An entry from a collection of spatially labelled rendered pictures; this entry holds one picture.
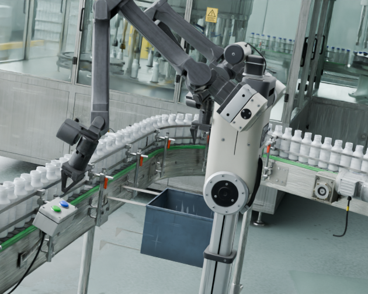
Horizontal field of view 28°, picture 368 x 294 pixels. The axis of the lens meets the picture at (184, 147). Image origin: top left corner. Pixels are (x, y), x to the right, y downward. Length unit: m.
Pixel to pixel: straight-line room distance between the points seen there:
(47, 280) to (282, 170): 1.59
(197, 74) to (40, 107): 4.22
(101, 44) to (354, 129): 5.58
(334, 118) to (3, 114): 3.35
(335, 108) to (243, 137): 5.26
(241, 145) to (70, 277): 2.39
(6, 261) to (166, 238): 0.89
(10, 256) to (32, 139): 4.13
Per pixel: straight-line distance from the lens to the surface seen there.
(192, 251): 3.09
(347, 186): 3.82
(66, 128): 2.30
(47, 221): 2.39
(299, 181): 4.09
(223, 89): 2.33
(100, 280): 4.68
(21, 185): 2.50
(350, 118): 7.73
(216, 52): 2.82
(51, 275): 4.69
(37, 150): 6.54
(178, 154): 4.05
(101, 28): 2.39
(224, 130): 2.50
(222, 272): 2.70
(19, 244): 2.50
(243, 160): 2.51
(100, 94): 2.32
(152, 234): 3.12
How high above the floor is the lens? 1.88
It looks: 13 degrees down
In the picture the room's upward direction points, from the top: 8 degrees clockwise
